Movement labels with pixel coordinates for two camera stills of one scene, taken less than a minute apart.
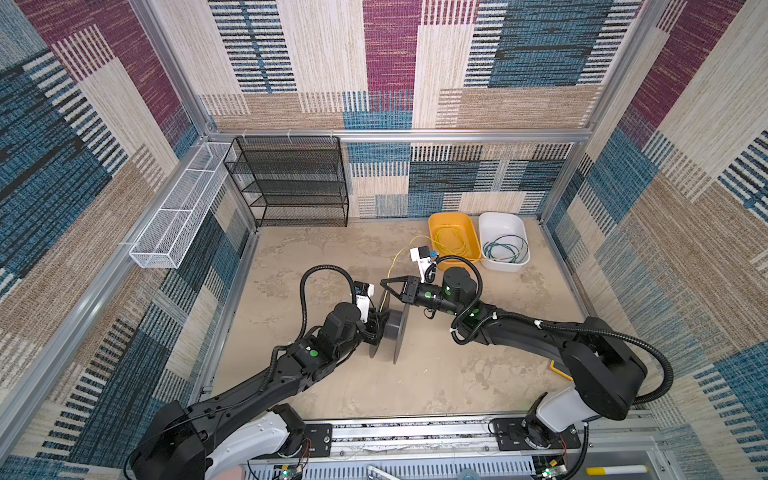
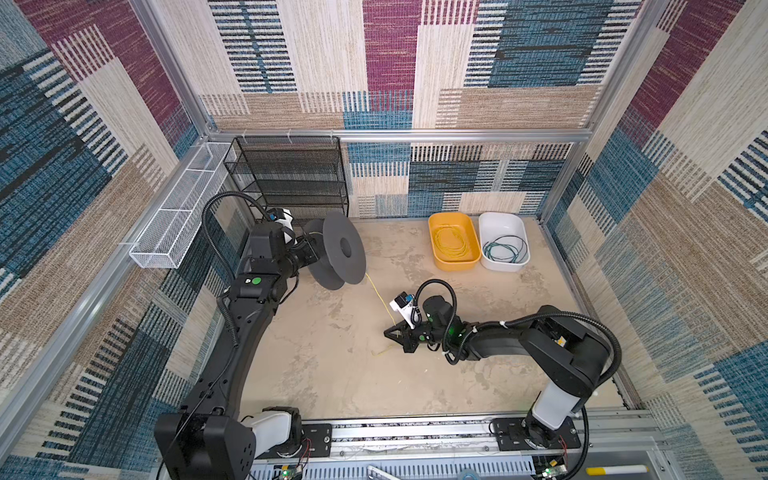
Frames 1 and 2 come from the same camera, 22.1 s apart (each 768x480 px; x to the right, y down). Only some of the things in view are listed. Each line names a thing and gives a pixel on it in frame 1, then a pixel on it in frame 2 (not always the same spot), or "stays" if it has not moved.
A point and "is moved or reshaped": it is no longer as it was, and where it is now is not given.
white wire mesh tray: [184, 208] stays
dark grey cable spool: [396, 326] is moved or reshaped
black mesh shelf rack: [292, 181] stays
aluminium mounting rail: [625, 447] stays
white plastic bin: [504, 243] stays
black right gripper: [410, 288] -> [407, 342]
